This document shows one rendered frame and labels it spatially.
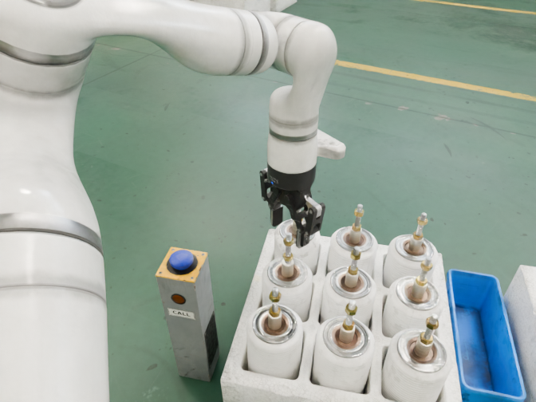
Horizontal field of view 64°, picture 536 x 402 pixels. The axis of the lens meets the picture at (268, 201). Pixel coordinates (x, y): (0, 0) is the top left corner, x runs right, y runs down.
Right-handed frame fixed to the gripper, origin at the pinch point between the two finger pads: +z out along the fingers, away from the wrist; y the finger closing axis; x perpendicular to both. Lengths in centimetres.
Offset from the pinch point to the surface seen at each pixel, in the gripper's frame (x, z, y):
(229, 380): -18.6, 18.1, 7.7
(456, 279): 39.4, 26.8, 14.6
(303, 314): 0.4, 18.9, 4.7
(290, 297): -2.5, 12.3, 4.0
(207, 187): 18, 36, -63
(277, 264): -0.3, 10.7, -2.5
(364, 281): 9.6, 10.7, 10.4
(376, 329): 8.3, 18.1, 15.9
